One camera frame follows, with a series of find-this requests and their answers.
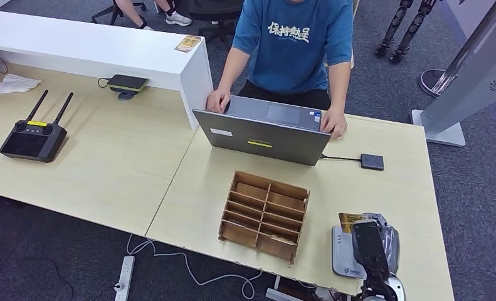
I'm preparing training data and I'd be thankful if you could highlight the black phone green edge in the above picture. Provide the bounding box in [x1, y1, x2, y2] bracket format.
[106, 73, 150, 93]

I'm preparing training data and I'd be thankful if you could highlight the black USB cable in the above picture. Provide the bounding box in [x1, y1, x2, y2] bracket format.
[319, 154, 362, 162]

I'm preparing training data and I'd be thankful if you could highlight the black office chair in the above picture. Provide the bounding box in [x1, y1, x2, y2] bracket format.
[91, 0, 147, 26]
[176, 0, 245, 45]

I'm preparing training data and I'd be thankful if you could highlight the brown yellow ID card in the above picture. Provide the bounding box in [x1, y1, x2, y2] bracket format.
[338, 213, 373, 235]

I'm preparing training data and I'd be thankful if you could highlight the grey kiosk stand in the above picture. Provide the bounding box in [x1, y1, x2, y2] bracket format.
[411, 0, 496, 148]

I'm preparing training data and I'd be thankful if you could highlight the person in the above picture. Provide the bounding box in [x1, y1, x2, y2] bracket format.
[114, 0, 193, 32]
[206, 0, 354, 140]

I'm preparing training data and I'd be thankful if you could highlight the person's right hand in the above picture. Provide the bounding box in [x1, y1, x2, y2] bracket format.
[206, 88, 232, 114]

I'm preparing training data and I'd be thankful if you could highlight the black square card reader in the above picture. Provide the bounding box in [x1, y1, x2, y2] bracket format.
[359, 153, 385, 172]

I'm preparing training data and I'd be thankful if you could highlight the yellow patterned card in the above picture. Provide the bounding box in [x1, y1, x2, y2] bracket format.
[174, 34, 203, 54]

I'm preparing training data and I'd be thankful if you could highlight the black remote controller with antennas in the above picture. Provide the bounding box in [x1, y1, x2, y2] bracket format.
[0, 89, 75, 164]

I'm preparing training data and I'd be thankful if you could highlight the person's left hand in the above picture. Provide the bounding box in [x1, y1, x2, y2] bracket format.
[319, 107, 349, 140]

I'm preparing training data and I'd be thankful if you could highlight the chrome pole stand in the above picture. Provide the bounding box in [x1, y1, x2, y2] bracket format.
[418, 0, 496, 99]

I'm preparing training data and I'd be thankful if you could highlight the grey laptop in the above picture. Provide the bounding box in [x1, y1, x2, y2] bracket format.
[192, 95, 332, 167]

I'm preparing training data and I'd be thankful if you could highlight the white card reader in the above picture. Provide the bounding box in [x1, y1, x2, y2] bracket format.
[330, 225, 367, 280]

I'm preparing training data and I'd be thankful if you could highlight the black robot leg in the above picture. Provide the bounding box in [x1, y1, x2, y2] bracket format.
[389, 0, 438, 65]
[374, 0, 414, 58]

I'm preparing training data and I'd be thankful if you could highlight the wooden compartment organiser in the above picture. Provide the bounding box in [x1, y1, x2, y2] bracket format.
[218, 170, 311, 265]

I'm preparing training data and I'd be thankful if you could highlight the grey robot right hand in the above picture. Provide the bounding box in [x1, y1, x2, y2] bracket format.
[357, 213, 401, 275]

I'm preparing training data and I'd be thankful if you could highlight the black floor cable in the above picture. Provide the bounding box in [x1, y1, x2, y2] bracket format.
[44, 257, 120, 301]

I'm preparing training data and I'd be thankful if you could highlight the white power strip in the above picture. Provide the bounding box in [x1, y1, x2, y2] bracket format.
[114, 255, 136, 301]

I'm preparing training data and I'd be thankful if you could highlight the white power cable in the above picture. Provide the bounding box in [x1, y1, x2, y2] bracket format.
[125, 233, 263, 301]

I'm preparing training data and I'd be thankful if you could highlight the white counter shelf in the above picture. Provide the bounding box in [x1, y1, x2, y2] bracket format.
[0, 9, 214, 130]

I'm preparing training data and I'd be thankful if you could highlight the white tissue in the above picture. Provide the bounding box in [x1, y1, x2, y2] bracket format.
[0, 73, 43, 95]

